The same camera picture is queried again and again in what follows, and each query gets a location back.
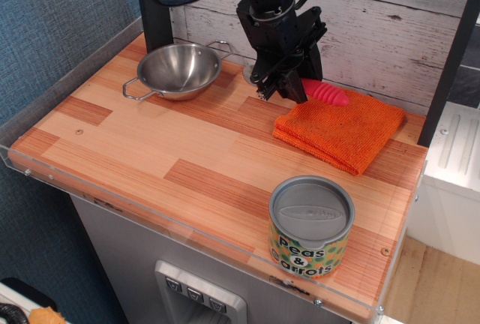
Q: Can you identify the peas and carrots can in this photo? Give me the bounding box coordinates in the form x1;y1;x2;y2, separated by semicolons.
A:
268;175;356;278

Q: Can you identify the dark vertical post right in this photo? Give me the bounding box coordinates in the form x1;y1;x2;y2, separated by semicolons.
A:
417;0;479;148

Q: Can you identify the red handled metal spoon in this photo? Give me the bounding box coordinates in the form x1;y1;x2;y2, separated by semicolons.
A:
241;68;351;108

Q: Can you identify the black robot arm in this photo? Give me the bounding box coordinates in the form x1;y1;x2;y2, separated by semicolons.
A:
236;0;327;104

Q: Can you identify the steel bowl with handles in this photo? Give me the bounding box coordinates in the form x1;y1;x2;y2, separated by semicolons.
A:
122;40;233;101

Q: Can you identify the silver ice dispenser panel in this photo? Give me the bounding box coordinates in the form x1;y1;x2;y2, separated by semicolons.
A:
154;260;248;323

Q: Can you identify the grey toy fridge cabinet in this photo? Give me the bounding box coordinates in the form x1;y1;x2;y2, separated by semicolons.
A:
72;196;348;323

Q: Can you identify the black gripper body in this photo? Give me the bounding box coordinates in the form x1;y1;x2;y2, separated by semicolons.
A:
237;0;327;100

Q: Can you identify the orange folded rag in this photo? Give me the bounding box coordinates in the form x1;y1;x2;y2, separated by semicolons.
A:
273;90;406;176

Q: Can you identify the dark vertical post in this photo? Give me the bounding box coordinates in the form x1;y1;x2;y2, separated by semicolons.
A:
139;0;173;53
417;0;479;148

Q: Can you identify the white toy sink unit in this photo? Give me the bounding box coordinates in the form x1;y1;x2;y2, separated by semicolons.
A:
406;103;479;264

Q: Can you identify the clear acrylic edge guard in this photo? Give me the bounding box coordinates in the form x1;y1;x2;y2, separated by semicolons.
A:
3;23;427;323

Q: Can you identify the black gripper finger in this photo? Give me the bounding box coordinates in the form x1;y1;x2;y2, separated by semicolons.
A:
297;44;323;80
279;70;308;104

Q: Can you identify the orange object bottom corner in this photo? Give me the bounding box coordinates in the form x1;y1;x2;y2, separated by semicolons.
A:
28;307;67;324

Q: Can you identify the dark vertical post left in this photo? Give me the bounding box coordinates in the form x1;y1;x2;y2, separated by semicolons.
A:
139;0;173;53

